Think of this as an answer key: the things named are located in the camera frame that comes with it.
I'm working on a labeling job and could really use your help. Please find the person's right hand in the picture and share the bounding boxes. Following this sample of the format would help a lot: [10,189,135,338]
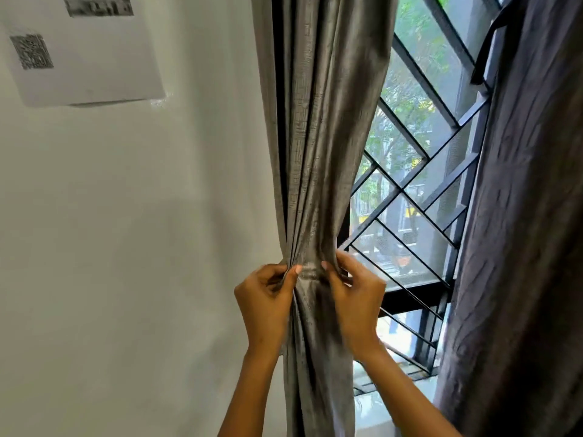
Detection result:
[321,249,387,362]

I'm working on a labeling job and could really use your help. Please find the person's left hand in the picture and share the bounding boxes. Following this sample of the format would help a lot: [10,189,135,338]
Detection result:
[233,263,303,360]

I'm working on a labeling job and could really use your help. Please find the grey textured curtain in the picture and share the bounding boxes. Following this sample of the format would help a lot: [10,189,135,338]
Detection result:
[250,0,400,437]

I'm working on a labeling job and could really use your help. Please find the dark brown curtain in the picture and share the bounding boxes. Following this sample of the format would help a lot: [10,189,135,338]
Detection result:
[432,0,583,437]

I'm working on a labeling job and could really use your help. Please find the dark brown curtain tie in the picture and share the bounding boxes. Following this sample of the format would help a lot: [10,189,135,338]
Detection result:
[470,0,516,86]

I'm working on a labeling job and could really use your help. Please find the person's right forearm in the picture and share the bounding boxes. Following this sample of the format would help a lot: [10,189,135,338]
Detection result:
[362,345,463,437]

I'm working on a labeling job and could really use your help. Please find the green trees outside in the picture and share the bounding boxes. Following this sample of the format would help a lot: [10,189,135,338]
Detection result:
[353,0,456,223]

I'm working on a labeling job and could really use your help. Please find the black metal window grille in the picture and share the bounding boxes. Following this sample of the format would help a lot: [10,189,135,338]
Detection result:
[336,0,506,396]

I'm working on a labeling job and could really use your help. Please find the white printed paper notice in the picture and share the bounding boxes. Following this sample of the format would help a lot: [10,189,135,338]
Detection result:
[0,0,166,107]

